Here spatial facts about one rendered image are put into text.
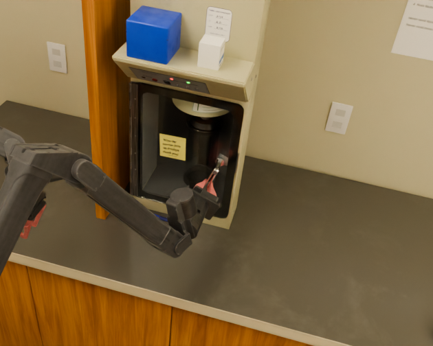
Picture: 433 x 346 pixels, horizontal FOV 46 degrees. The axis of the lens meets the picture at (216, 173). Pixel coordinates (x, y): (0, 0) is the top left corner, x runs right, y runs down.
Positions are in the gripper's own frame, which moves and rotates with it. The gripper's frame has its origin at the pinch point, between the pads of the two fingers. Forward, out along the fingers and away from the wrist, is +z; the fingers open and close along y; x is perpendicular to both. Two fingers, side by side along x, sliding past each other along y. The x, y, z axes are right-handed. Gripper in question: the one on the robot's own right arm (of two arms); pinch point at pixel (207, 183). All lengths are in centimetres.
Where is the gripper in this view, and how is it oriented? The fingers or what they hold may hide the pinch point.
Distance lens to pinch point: 143.0
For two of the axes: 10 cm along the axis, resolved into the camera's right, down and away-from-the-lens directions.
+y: -8.6, -4.9, -1.0
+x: -4.4, 6.4, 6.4
